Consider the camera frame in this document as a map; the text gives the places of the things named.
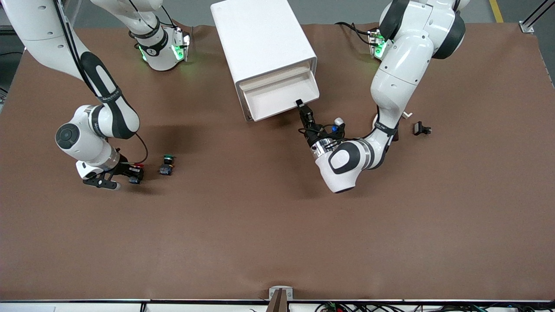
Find green push button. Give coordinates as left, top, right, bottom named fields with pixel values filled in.
left=159, top=155, right=176, bottom=176

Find tangled black cables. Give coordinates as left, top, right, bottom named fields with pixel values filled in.
left=314, top=302, right=555, bottom=312

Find black arm base cable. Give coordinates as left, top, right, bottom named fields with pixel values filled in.
left=335, top=22, right=375, bottom=48
left=143, top=5, right=193, bottom=44

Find red push button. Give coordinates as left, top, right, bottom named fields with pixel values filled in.
left=128, top=163, right=144, bottom=185

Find white plastic drawer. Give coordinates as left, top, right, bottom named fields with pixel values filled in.
left=236, top=64, right=311, bottom=85
left=240, top=69, right=320, bottom=122

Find grey metal bracket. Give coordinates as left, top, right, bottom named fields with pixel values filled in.
left=268, top=286, right=294, bottom=302

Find white table edge rail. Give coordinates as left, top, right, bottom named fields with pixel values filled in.
left=0, top=298, right=555, bottom=312

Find white drawer cabinet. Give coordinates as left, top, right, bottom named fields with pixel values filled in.
left=210, top=0, right=318, bottom=122

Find brown post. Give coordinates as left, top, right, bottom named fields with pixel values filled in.
left=265, top=289, right=289, bottom=312

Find black right arm base cable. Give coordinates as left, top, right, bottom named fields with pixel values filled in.
left=143, top=5, right=193, bottom=44

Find brown table cover mat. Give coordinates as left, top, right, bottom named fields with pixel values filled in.
left=0, top=23, right=555, bottom=302

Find aluminium frame profile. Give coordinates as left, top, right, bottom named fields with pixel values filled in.
left=519, top=0, right=555, bottom=34

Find black left arm base cable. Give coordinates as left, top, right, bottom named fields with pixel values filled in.
left=335, top=22, right=375, bottom=48

